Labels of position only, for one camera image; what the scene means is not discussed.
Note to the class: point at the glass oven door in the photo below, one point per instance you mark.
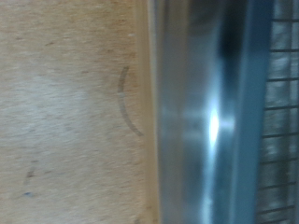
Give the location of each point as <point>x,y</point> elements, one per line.
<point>193,93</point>

